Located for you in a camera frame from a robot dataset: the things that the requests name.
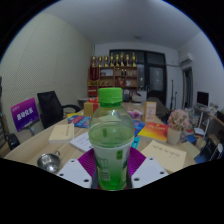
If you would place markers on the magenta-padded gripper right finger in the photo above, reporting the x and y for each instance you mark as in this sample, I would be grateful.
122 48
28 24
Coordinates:
150 171

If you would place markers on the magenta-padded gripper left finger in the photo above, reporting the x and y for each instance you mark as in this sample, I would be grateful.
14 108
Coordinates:
71 171

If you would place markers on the green drink bottle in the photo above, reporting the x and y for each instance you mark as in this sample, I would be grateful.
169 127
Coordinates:
111 140

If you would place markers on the beige paper envelope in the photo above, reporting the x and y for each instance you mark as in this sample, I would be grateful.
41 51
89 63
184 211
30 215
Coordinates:
165 156

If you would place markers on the small metal cup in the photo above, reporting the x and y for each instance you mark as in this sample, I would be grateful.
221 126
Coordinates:
48 162

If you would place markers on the white booklet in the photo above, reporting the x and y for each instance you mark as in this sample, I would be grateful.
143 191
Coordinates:
81 141

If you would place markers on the teal book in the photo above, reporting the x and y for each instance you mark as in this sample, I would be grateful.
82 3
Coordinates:
135 142

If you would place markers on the cream notebook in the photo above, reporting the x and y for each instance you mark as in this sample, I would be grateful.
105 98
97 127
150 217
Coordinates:
61 133

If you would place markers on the orange red book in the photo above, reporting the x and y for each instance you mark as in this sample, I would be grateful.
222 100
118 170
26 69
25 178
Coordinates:
154 131

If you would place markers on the blue picture book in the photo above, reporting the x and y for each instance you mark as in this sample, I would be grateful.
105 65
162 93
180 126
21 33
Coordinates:
79 121
138 127

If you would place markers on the pink flowers in white pot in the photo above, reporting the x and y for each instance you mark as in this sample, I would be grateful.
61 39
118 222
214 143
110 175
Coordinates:
178 123

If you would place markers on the purple pink packet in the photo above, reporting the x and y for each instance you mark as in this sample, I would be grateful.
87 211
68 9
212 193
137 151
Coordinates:
136 114

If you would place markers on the white orange carton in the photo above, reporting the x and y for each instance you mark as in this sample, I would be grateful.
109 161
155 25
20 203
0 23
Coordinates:
150 112

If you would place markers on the grey armchair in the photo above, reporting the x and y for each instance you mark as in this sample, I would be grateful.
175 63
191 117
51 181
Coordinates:
161 106

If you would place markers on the yellow gift box red ribbon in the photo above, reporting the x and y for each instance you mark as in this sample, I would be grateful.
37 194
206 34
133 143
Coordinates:
90 108

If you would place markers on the black bag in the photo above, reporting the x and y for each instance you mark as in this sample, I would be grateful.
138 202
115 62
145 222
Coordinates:
12 141

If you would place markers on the black office chair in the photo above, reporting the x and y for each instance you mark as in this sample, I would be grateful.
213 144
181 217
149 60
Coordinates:
51 108

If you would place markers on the purple sign board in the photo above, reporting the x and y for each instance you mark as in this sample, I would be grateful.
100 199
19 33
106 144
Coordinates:
25 114

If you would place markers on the black tripod stand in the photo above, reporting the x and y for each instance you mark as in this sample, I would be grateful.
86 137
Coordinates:
172 93

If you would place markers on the black computer monitor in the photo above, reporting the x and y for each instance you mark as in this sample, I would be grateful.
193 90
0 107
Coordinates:
202 98

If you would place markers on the dark glass double door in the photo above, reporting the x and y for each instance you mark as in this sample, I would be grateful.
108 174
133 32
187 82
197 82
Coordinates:
155 78

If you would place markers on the wooden shelf unit with trophies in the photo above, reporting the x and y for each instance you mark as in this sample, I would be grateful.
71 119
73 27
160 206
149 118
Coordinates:
111 75

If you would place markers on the white air conditioner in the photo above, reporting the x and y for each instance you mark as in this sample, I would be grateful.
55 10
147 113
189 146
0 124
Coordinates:
186 59

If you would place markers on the wooden wall desk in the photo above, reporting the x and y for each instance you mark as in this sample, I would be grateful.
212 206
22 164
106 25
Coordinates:
213 116

